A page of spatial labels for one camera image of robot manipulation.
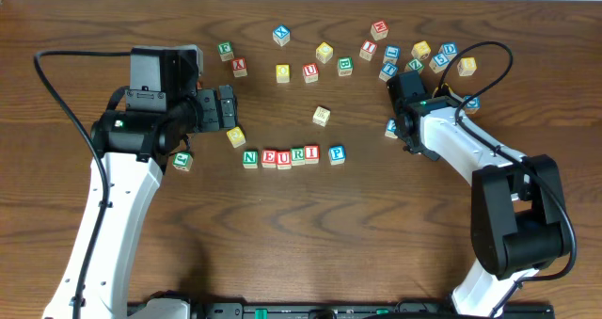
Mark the red E block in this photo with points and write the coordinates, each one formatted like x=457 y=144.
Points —
x=269 y=158

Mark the red Y block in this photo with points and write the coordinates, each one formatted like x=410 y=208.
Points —
x=239 y=67

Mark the yellow block upper right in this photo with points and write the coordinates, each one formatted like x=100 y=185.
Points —
x=421 y=50

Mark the yellow block left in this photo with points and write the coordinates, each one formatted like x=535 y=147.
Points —
x=236 y=137

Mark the blue X block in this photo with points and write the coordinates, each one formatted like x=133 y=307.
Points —
x=281 y=35

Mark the red H block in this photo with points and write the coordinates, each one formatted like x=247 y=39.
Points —
x=379 y=30

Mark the blue S block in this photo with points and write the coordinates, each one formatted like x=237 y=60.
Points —
x=439 y=63

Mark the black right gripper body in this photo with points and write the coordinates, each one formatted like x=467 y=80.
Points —
x=403 y=124

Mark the blue 2 block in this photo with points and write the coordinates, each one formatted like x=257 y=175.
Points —
x=391 y=129

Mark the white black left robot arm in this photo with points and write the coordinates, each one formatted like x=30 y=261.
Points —
x=131 y=152

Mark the yellow block top middle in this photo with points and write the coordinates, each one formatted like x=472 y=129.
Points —
x=324 y=52

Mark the red u block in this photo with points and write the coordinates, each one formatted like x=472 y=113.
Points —
x=284 y=160
x=310 y=73

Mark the blue T block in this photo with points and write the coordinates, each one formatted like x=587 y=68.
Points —
x=387 y=71

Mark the green J block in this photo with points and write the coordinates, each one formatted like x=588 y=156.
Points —
x=182 y=161

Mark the yellow 8 block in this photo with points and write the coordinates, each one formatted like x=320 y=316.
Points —
x=466 y=66

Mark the green N block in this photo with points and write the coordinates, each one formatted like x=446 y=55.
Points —
x=251 y=159

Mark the green Z block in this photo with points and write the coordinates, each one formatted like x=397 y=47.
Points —
x=414 y=65

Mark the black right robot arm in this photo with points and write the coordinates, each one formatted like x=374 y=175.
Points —
x=519 y=225

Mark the blue d block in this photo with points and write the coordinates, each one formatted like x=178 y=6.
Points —
x=472 y=106
x=448 y=50

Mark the plain white wooden block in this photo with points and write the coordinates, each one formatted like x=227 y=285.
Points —
x=321 y=116

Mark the red i block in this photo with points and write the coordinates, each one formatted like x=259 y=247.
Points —
x=312 y=154
x=367 y=50

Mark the green B block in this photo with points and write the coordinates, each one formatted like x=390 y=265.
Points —
x=345 y=66

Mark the green F block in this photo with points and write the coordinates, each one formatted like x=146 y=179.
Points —
x=225 y=51

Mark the green R block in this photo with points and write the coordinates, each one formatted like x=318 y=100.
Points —
x=298 y=156

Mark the blue D block upper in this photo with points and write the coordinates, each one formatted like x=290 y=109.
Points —
x=448 y=50

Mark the blue D block lower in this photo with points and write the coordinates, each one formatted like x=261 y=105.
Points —
x=472 y=106

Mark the yellow O block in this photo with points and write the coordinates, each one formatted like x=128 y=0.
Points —
x=283 y=73

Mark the blue L block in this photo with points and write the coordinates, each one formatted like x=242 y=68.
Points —
x=391 y=54

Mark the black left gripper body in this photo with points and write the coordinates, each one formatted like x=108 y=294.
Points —
x=210 y=110

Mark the blue P block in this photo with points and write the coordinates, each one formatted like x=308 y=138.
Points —
x=336 y=155

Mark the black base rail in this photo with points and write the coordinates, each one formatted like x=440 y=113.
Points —
x=405 y=309

